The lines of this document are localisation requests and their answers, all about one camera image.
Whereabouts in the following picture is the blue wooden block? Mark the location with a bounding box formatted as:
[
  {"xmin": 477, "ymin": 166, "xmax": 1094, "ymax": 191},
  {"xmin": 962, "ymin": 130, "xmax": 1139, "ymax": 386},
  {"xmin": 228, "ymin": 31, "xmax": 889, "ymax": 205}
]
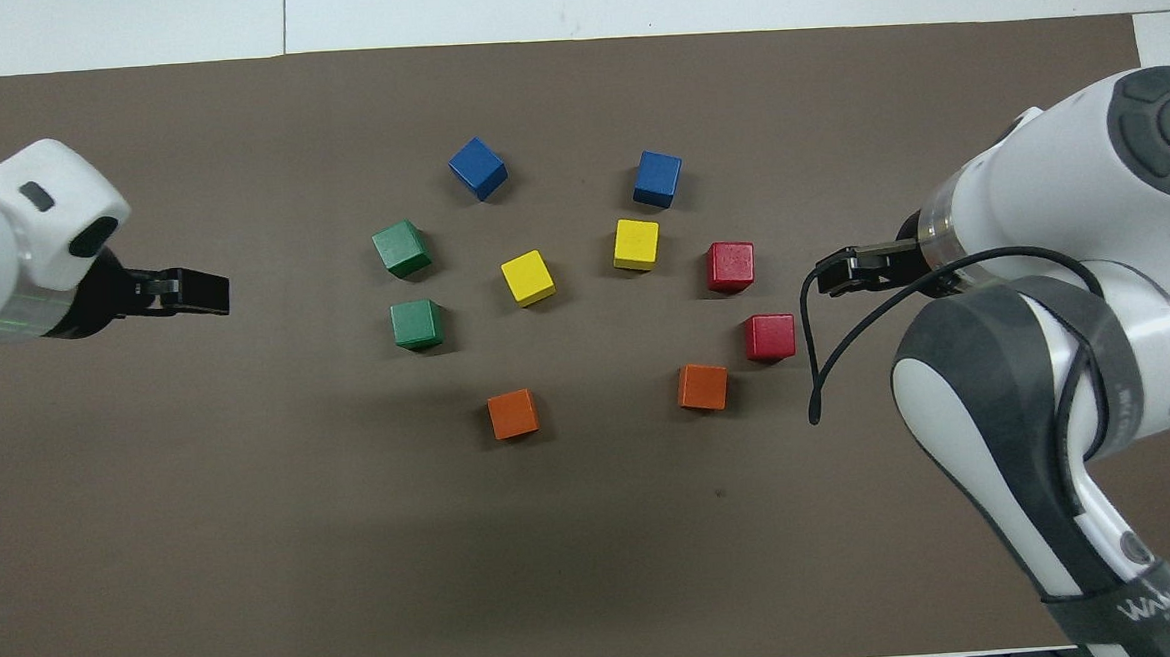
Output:
[
  {"xmin": 631, "ymin": 148, "xmax": 686, "ymax": 211},
  {"xmin": 447, "ymin": 135, "xmax": 510, "ymax": 203}
]

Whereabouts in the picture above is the red wooden block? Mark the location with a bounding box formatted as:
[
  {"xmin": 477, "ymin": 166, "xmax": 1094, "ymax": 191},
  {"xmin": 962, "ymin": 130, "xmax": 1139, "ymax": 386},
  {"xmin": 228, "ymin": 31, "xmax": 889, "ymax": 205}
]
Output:
[
  {"xmin": 743, "ymin": 312, "xmax": 798, "ymax": 365},
  {"xmin": 705, "ymin": 240, "xmax": 757, "ymax": 295}
]

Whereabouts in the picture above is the orange wooden block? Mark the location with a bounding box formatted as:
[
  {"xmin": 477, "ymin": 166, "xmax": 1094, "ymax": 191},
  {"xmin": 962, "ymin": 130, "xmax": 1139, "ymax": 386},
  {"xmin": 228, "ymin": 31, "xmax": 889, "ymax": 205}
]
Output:
[
  {"xmin": 486, "ymin": 387, "xmax": 541, "ymax": 442},
  {"xmin": 676, "ymin": 362, "xmax": 731, "ymax": 414}
]

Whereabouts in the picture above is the green wooden block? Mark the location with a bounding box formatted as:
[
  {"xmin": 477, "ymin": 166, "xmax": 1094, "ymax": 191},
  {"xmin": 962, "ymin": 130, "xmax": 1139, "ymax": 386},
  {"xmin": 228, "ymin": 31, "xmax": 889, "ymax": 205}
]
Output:
[
  {"xmin": 371, "ymin": 218, "xmax": 434, "ymax": 280},
  {"xmin": 389, "ymin": 298, "xmax": 446, "ymax": 355}
]

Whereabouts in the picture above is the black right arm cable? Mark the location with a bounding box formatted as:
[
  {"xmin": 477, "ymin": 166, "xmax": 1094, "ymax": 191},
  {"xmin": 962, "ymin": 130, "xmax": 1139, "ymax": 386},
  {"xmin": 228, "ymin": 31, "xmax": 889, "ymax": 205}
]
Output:
[{"xmin": 799, "ymin": 241, "xmax": 1121, "ymax": 518}]

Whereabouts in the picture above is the brown table mat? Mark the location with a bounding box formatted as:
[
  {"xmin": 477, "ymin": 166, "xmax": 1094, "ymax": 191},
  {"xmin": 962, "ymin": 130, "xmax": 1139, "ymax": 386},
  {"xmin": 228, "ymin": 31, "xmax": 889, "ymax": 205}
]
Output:
[{"xmin": 0, "ymin": 5, "xmax": 1170, "ymax": 657}]

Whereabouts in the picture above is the yellow wooden block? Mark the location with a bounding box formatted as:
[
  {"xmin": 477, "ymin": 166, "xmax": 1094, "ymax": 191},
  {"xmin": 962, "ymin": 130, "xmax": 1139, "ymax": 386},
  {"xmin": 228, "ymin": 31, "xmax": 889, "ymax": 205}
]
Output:
[
  {"xmin": 611, "ymin": 216, "xmax": 663, "ymax": 274},
  {"xmin": 499, "ymin": 248, "xmax": 558, "ymax": 309}
]

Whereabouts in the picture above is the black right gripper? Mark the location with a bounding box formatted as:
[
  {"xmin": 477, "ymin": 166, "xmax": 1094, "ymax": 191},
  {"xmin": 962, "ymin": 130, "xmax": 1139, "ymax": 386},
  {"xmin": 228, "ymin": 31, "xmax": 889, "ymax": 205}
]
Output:
[{"xmin": 812, "ymin": 208, "xmax": 945, "ymax": 302}]

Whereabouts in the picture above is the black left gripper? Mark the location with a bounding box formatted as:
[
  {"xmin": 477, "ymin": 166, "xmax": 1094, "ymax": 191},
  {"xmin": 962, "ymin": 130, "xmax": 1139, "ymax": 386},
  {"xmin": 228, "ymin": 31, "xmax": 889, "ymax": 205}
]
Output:
[{"xmin": 40, "ymin": 242, "xmax": 233, "ymax": 343}]

